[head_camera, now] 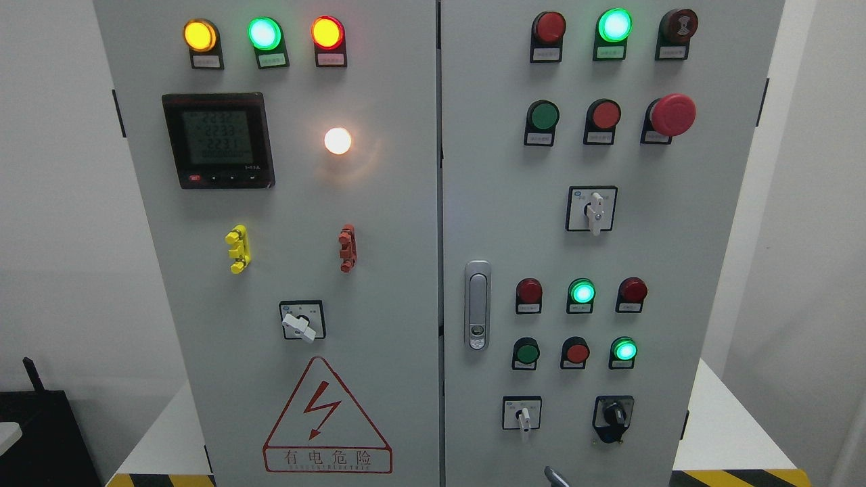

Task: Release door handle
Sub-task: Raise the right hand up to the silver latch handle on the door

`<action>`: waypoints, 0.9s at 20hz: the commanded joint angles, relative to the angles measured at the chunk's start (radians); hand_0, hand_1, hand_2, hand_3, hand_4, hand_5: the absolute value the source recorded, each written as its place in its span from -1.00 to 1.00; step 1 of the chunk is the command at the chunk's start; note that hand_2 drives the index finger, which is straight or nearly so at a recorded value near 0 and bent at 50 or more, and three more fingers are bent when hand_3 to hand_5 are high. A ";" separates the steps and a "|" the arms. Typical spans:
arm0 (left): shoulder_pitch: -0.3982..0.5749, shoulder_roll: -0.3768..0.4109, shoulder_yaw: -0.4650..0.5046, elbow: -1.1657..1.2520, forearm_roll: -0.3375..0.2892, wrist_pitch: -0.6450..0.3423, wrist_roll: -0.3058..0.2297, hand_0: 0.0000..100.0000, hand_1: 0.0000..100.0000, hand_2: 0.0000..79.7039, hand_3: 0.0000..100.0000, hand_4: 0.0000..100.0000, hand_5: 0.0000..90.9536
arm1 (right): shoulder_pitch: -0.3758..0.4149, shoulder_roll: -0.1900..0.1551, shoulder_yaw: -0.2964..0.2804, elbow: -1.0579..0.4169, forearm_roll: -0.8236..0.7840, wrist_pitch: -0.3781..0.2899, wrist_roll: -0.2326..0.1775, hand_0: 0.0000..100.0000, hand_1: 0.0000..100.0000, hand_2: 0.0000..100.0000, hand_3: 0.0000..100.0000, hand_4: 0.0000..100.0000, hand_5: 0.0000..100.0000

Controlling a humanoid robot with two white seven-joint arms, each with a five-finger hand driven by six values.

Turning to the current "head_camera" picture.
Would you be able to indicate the grey right cabinet door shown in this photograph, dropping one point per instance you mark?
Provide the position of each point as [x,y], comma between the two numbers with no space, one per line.
[505,203]

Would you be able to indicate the yellow terminal block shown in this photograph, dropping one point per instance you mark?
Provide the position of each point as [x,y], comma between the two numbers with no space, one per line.
[239,248]

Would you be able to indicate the white rotary switch upper right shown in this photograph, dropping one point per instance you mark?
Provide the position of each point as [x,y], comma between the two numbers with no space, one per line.
[591,209]

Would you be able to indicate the black box with antenna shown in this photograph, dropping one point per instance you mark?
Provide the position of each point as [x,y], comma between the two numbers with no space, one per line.
[51,451]

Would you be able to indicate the grey cabinet door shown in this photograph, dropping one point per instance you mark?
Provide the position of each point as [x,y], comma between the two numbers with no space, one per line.
[505,203]
[382,317]

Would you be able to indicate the red push button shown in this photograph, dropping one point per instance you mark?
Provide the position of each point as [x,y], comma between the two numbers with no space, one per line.
[602,118]
[574,353]

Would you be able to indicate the dark red buzzer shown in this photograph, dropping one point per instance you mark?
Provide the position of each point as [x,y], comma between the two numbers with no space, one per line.
[675,31]

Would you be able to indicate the grey left cabinet door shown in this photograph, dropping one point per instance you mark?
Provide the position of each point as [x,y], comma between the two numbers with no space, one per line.
[382,317]

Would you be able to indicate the red push button upper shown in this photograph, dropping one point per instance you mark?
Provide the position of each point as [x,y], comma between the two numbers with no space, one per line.
[602,118]

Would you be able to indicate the red push button lower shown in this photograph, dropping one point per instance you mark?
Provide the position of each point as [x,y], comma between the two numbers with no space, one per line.
[574,353]

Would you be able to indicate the yellow indicator lamp top left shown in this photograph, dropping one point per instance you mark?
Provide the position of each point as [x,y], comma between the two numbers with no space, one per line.
[204,43]

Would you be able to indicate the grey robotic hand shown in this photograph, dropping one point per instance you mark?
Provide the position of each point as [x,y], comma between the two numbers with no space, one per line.
[555,478]

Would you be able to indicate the green lit lamp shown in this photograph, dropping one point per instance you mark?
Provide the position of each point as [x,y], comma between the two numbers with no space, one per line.
[580,296]
[612,30]

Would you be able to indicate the black selector knob switch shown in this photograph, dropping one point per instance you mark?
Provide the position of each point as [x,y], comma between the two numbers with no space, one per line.
[612,417]

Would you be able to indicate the green lit lamp top right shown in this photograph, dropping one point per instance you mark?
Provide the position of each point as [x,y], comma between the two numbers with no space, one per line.
[612,30]

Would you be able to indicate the green indicator lamp left door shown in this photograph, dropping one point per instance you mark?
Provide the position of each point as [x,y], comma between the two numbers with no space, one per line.
[266,38]

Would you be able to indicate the white lit indicator lamp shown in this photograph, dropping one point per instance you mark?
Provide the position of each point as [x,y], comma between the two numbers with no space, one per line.
[338,140]

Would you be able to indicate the white rotary switch lower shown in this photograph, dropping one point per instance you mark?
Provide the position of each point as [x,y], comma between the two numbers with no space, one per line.
[522,413]

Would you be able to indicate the green push button upper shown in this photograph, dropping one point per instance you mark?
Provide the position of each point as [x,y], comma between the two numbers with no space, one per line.
[541,122]

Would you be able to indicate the red indicator lamp middle right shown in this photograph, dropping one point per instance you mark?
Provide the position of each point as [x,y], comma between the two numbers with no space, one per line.
[632,293]

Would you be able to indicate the green lit push button lower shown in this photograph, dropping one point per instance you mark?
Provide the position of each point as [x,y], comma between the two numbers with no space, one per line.
[623,353]

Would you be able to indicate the white platform with hazard stripes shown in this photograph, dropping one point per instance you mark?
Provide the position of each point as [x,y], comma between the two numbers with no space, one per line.
[722,446]

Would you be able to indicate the silver door handle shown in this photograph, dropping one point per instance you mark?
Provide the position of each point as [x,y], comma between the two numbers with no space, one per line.
[477,303]

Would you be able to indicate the red terminal block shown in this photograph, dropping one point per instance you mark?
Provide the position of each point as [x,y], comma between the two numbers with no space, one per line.
[348,248]

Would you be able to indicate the red indicator lamp top right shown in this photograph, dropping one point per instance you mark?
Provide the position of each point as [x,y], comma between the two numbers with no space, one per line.
[546,37]

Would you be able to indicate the green lit lamp middle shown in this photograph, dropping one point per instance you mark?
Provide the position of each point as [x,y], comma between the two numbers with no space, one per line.
[580,296]

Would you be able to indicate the white rotary switch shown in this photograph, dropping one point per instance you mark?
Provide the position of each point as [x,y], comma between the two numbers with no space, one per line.
[522,413]
[591,209]

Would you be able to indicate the white rotary switch left door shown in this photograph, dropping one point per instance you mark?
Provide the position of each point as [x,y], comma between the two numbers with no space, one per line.
[303,320]

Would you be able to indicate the red electric hazard warning sticker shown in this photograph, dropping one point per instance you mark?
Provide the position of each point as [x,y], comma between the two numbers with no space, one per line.
[323,429]

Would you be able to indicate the red indicator lamp middle left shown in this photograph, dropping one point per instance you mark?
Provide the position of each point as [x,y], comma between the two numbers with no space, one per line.
[529,296]

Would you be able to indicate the black digital power meter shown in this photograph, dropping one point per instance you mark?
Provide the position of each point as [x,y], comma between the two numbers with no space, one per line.
[220,141]

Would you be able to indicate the red emergency stop button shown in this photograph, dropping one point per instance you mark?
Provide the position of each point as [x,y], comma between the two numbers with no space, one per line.
[667,117]

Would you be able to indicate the red lit indicator lamp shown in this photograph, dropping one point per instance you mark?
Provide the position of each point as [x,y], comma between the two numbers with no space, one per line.
[329,42]

